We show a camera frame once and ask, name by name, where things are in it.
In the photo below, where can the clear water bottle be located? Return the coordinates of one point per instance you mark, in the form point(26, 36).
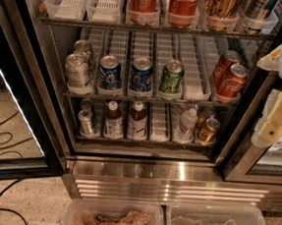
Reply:
point(187, 123)

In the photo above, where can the rear red coke can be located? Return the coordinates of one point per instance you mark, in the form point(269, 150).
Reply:
point(230, 57)

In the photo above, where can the silver slim can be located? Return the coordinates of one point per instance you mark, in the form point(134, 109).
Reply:
point(87, 122)
point(86, 104)

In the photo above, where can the right clear plastic bin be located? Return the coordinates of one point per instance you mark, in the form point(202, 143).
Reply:
point(201, 213)

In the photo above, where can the white can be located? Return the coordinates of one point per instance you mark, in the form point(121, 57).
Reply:
point(78, 74)
point(84, 48)

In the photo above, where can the front gold can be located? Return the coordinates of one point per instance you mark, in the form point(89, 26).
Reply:
point(208, 130)

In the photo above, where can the green soda can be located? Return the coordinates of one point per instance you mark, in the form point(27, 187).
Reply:
point(172, 74)

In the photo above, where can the front silver slim can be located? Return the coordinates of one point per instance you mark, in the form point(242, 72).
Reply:
point(87, 122)

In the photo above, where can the clear plastic bin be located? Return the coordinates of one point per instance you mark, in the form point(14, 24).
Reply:
point(201, 213)
point(112, 212)

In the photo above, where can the rear white can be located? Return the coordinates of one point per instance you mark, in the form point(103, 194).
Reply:
point(84, 48)

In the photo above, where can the gold can top shelf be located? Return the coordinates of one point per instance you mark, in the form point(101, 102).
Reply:
point(221, 8)

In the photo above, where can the rear silver slim can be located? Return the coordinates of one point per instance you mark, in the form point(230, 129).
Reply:
point(86, 104)

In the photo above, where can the open fridge glass door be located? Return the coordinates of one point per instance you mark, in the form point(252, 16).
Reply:
point(31, 138)

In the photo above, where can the red coke can top shelf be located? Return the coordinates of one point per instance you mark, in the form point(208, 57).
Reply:
point(183, 7)

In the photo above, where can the blue pepsi can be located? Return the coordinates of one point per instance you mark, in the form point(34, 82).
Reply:
point(141, 75)
point(110, 72)

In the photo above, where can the right blue pepsi can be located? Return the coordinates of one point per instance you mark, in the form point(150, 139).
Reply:
point(141, 75)

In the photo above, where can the brown bottle white cap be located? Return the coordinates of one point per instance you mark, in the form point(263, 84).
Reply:
point(137, 122)
point(114, 120)

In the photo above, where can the silver blue can top shelf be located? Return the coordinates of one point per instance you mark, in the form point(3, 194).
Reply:
point(260, 9)

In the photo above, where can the left blue pepsi can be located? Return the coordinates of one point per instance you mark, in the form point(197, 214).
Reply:
point(110, 72)

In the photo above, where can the front red coke can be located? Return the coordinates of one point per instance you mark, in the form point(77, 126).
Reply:
point(232, 81)

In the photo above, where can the rear gold can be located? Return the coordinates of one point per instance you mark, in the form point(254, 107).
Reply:
point(205, 112)

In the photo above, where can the left clear plastic bin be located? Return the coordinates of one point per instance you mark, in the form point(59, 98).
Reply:
point(112, 212)

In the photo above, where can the front white can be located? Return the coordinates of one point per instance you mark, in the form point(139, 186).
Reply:
point(78, 74)

